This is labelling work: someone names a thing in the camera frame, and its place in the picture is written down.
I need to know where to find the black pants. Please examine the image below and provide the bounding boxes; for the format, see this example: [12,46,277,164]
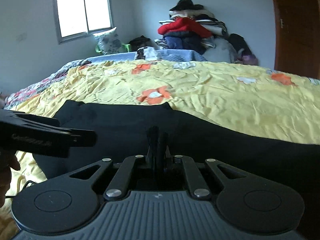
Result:
[34,100,319,239]

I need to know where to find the person's left hand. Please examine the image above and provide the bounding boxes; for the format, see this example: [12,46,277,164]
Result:
[0,151,21,207]

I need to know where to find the patterned patchwork bed sheet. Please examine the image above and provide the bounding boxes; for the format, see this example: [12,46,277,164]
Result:
[1,60,91,109]

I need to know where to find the yellow carrot-print bedspread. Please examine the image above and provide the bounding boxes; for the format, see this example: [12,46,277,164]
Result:
[0,59,320,240]

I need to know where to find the floral white pillow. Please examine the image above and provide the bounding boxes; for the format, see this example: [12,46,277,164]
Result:
[93,27,123,55]

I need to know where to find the blue quilted blanket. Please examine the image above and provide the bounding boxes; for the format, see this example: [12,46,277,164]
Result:
[86,47,207,63]

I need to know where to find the green plastic chair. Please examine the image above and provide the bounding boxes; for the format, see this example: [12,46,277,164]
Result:
[95,44,131,55]

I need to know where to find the black bag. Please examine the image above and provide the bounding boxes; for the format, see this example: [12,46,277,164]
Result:
[129,35,152,51]

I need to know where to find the pile of folded clothes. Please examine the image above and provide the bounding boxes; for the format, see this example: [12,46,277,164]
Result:
[135,0,259,66]

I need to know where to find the red jacket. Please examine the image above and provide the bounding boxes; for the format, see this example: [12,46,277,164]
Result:
[158,17,212,38]

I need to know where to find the brown wooden door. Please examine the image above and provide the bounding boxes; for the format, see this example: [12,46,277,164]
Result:
[273,0,319,79]

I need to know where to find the window with grey frame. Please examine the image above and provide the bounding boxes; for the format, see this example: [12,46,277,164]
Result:
[53,0,114,44]

